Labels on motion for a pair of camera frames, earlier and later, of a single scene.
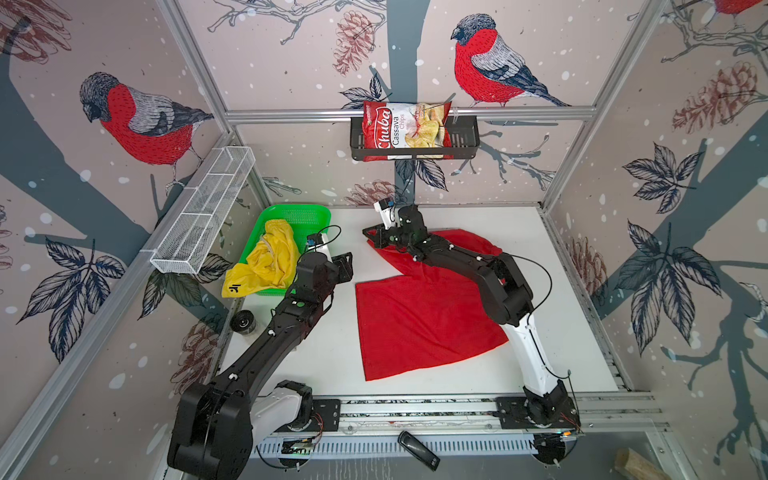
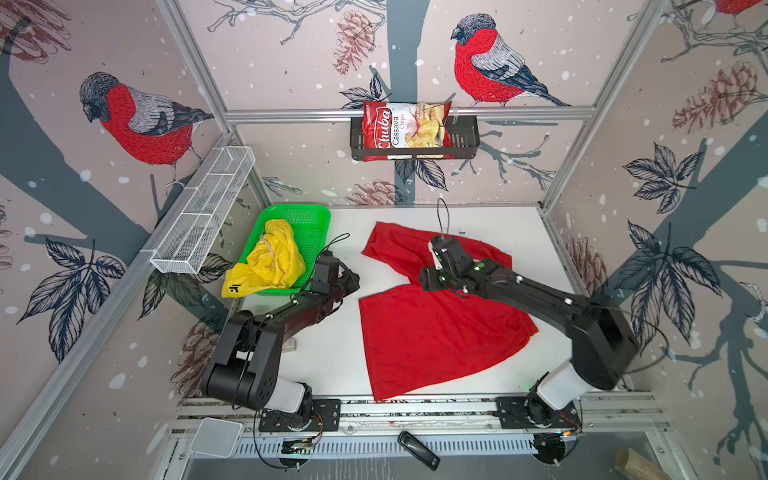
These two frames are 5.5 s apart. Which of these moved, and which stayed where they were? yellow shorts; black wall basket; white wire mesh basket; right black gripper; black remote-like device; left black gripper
Moved: left black gripper; right black gripper
Stayed: white wire mesh basket; black wall basket; black remote-like device; yellow shorts
